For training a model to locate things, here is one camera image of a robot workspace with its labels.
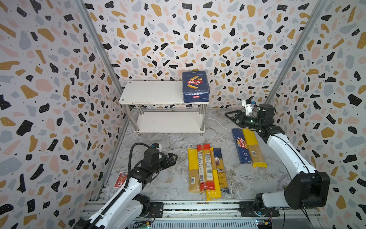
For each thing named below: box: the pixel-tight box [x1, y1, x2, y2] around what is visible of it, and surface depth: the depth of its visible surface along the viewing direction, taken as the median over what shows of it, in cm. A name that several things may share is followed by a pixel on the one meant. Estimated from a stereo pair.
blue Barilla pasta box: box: [182, 70, 211, 103], surface depth 78 cm
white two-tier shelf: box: [119, 80, 210, 136], surface depth 102 cm
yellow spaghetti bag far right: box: [242, 128, 268, 169], surface depth 93 cm
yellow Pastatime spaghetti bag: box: [205, 146, 223, 201], surface depth 81 cm
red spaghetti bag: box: [196, 143, 216, 193], surface depth 85 cm
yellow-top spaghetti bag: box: [187, 147, 201, 193], surface depth 87 cm
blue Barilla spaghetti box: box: [231, 127, 253, 165], surface depth 97 cm
